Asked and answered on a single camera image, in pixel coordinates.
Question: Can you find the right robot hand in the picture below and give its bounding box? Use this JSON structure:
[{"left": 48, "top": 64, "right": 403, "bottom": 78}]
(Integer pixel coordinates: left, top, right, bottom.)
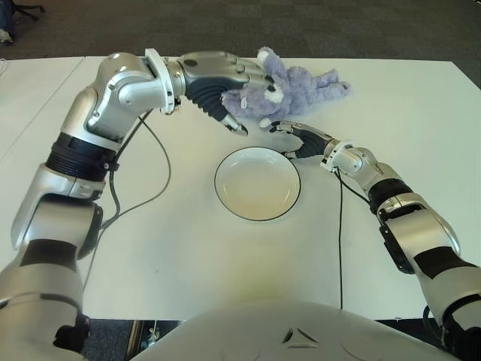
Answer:
[{"left": 268, "top": 120, "right": 335, "bottom": 161}]

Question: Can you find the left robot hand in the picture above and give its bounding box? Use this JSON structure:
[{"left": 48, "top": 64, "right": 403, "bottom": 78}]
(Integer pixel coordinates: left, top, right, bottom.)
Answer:
[{"left": 174, "top": 51, "right": 279, "bottom": 137}]

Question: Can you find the purple plush doll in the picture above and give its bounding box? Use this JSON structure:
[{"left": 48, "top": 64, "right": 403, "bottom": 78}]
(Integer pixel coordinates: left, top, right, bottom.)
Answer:
[{"left": 220, "top": 47, "right": 354, "bottom": 131}]

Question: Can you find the white plate with black rim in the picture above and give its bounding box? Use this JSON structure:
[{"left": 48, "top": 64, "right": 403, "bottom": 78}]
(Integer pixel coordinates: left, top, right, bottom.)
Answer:
[{"left": 213, "top": 146, "right": 301, "bottom": 222}]

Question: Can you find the black office chair base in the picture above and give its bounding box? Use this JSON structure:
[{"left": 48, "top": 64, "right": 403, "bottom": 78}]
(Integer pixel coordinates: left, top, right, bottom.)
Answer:
[{"left": 11, "top": 0, "right": 45, "bottom": 20}]

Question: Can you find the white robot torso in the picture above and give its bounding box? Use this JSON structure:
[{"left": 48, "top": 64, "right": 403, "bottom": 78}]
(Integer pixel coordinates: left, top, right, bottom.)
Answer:
[{"left": 129, "top": 299, "right": 467, "bottom": 361}]

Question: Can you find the blue trouser leg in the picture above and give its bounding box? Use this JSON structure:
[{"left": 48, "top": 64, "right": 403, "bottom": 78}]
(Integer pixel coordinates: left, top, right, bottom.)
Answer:
[{"left": 0, "top": 0, "right": 17, "bottom": 33}]

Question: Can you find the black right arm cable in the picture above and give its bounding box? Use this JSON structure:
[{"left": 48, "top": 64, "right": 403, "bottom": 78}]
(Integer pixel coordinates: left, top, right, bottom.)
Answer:
[{"left": 334, "top": 168, "right": 373, "bottom": 311}]

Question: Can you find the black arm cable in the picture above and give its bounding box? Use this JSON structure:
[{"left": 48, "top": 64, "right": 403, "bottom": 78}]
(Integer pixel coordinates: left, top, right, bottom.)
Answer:
[
  {"left": 80, "top": 108, "right": 173, "bottom": 294},
  {"left": 334, "top": 168, "right": 373, "bottom": 311}
]

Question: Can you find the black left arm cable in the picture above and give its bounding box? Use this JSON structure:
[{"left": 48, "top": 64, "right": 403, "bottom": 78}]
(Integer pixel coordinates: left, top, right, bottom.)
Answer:
[{"left": 80, "top": 108, "right": 173, "bottom": 294}]

